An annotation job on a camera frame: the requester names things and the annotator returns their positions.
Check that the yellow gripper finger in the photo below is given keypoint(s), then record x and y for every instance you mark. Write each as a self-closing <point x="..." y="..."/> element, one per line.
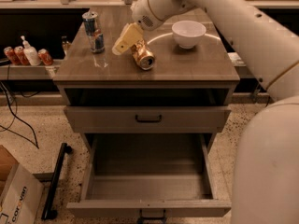
<point x="130" y="34"/>

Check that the blue silver redbull can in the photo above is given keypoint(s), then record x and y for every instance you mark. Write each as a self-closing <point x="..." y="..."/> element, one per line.
<point x="93" y="31"/>

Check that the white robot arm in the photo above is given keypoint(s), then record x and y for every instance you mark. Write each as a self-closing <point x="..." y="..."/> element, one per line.
<point x="265" y="188"/>

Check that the crushed gold can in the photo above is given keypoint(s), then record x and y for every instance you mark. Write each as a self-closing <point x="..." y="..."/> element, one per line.
<point x="142" y="55"/>

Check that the grey drawer cabinet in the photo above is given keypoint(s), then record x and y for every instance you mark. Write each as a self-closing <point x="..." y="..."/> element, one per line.
<point x="158" y="88"/>

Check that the upper grey drawer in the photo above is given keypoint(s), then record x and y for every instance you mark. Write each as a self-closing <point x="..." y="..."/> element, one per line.
<point x="206" y="119"/>

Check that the red can right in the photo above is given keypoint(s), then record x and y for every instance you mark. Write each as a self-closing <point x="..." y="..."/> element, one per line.
<point x="45" y="57"/>

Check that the red can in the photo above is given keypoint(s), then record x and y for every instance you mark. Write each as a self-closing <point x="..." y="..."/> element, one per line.
<point x="19" y="51"/>
<point x="11" y="55"/>
<point x="45" y="57"/>

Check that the red can far left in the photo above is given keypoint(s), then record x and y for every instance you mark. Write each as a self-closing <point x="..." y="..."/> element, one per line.
<point x="11" y="55"/>

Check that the open lower grey drawer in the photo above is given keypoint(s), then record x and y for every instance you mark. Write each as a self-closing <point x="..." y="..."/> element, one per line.
<point x="149" y="176"/>

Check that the white bowl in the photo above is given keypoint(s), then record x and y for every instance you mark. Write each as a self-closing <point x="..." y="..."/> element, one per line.
<point x="187" y="34"/>

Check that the small dark bottle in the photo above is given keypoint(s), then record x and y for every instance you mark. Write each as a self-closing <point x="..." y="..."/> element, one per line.
<point x="65" y="44"/>

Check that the white pump bottle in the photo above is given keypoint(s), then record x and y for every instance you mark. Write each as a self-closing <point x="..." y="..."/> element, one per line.
<point x="30" y="52"/>

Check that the grey right shelf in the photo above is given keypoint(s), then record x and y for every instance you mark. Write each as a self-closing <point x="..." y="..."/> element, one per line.
<point x="240" y="66"/>

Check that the grey shelf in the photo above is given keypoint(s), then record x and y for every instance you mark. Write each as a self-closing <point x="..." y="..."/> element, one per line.
<point x="240" y="66"/>
<point x="28" y="72"/>

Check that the grey left shelf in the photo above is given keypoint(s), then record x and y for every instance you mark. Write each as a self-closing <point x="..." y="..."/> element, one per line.
<point x="28" y="72"/>

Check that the cardboard box with logo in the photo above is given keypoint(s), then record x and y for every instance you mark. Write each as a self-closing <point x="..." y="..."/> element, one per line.
<point x="20" y="191"/>

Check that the black bar on floor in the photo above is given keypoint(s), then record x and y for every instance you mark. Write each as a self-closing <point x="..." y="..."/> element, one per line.
<point x="48" y="212"/>

